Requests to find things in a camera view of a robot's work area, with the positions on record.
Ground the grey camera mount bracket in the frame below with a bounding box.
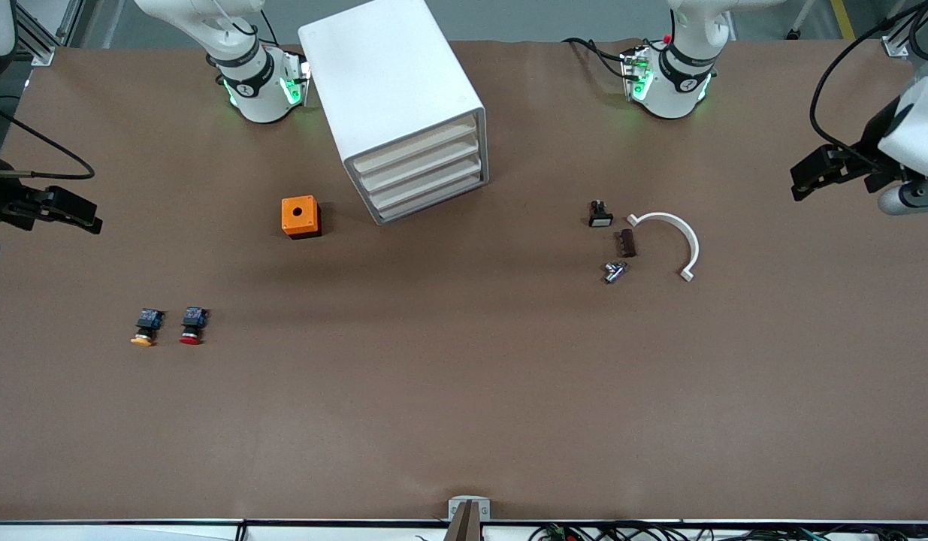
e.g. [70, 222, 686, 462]
[445, 496, 491, 541]

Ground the white curved plastic clamp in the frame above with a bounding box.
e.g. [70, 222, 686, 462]
[627, 213, 700, 283]

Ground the black cable bundle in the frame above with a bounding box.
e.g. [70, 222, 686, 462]
[527, 521, 928, 541]

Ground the red push button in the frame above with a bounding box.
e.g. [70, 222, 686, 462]
[180, 307, 210, 346]

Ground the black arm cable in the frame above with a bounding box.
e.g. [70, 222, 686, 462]
[0, 96, 96, 181]
[809, 0, 928, 151]

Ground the black base cable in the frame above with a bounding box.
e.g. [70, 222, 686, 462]
[561, 36, 633, 82]
[225, 6, 280, 50]

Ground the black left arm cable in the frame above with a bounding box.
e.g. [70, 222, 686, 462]
[809, 0, 928, 151]

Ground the yellow push button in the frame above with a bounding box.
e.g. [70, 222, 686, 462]
[130, 308, 165, 347]

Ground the aluminium frame profile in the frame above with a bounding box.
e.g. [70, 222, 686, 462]
[14, 15, 56, 67]
[56, 0, 86, 47]
[881, 0, 928, 59]

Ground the white table edge rail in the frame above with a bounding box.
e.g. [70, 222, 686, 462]
[0, 518, 928, 541]

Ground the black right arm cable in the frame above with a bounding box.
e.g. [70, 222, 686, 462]
[0, 96, 96, 181]

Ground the orange box with hole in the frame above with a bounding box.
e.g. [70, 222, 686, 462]
[281, 195, 322, 240]

